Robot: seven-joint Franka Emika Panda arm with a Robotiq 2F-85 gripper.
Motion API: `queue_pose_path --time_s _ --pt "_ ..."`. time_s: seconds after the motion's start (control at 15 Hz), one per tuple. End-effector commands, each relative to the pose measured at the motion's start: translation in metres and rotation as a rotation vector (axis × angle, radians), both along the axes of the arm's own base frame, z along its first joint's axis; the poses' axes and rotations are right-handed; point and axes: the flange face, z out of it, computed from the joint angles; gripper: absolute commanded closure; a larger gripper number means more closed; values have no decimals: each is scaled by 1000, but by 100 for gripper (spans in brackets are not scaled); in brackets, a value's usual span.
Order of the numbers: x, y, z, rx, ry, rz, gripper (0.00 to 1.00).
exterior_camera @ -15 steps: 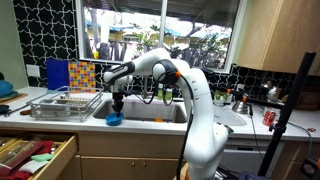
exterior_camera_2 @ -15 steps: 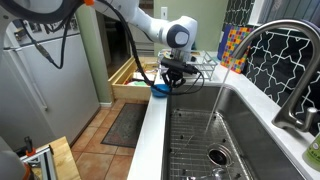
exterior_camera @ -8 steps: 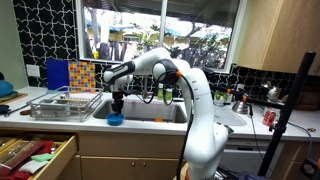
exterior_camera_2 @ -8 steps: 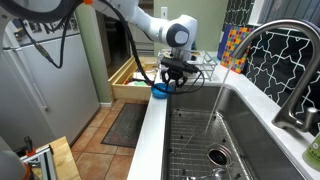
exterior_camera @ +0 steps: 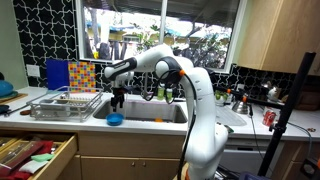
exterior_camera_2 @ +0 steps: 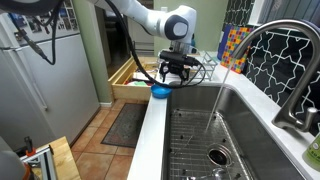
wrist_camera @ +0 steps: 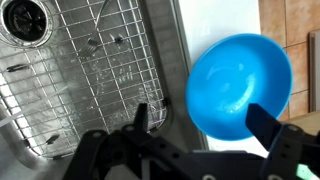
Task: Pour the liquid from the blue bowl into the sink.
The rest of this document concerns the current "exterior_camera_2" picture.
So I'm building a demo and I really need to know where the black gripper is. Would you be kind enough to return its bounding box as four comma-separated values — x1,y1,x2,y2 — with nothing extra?
158,62,192,83

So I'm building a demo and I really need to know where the small blue bowl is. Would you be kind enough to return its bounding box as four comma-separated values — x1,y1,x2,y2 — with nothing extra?
150,83,173,100

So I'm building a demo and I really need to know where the round sink drain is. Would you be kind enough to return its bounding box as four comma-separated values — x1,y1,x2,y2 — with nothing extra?
206,143,234,168

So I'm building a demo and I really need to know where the open wooden drawer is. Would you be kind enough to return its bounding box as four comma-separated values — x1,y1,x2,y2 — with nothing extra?
108,55,168,102

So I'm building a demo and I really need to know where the blue cutting board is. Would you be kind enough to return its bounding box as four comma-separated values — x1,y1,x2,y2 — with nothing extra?
217,23,232,62

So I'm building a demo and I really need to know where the multicoloured checked cutting board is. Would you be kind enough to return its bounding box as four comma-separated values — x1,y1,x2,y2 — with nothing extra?
220,26,255,75

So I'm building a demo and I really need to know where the dark patterned floor rug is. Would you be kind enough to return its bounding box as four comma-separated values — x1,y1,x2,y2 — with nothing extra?
100,102,149,149

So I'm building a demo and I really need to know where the steel utensil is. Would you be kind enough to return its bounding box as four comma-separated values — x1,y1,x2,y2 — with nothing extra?
185,167,232,180

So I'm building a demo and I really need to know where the white framed window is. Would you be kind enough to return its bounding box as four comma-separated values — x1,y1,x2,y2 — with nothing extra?
248,0,320,34

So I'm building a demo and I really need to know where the white refrigerator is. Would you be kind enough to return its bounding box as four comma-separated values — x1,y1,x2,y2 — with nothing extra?
0,0,102,152

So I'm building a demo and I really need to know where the curved steel faucet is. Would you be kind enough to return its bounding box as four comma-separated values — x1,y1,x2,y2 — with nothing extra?
229,18,320,133

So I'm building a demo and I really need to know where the wooden robot stand top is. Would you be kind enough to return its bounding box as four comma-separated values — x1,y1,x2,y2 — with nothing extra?
31,135,82,180

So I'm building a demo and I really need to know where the green soap bottle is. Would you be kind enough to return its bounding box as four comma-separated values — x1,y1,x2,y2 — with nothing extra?
302,131,320,173

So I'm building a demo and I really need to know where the orange and black clamp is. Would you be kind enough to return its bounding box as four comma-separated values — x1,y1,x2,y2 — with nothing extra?
23,135,37,158

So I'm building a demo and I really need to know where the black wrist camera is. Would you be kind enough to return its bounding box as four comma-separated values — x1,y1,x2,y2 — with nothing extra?
157,49,202,67

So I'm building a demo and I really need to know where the metal wire dish rack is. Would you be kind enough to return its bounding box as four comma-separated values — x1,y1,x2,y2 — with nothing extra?
191,50,220,82

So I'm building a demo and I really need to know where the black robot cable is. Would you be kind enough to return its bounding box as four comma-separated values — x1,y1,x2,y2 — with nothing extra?
6,0,208,90

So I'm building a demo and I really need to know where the wire sink grid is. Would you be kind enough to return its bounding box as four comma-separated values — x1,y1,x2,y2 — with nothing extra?
168,108,255,180

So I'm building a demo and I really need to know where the aluminium extrusion frame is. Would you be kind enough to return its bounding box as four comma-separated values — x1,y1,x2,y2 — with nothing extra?
19,144,58,180

